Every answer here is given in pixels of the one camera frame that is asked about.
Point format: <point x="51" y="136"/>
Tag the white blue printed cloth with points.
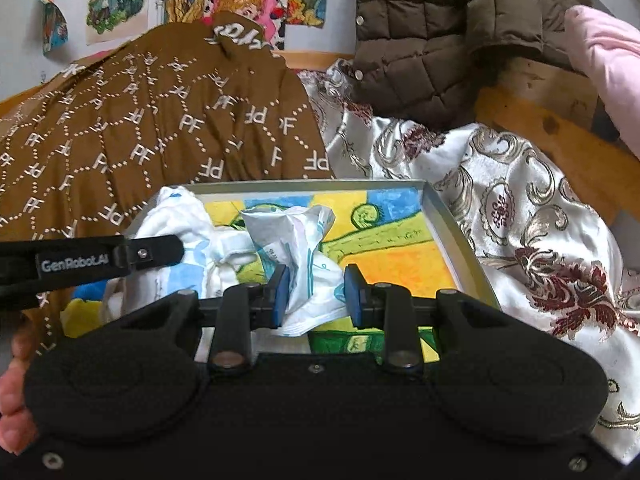
<point x="213" y="256"/>

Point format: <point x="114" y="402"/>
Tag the white floral satin sheet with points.
<point x="550" y="258"/>

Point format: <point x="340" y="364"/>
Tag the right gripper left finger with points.
<point x="241" y="309"/>

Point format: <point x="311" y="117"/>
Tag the curled paper drawing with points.
<point x="54" y="27"/>

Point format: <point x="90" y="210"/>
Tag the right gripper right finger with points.
<point x="389" y="308"/>

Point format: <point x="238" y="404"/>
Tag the person's left hand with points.
<point x="18" y="429"/>

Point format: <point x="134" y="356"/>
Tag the brown quilted puffer jacket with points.
<point x="425" y="60"/>

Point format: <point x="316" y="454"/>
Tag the brown PF patterned quilt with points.
<point x="183" y="103"/>

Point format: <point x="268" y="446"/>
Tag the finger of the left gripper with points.
<point x="34" y="266"/>

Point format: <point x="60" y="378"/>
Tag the grey tray with painting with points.
<point x="384" y="231"/>

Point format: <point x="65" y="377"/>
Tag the pink folded blanket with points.
<point x="606" y="50"/>

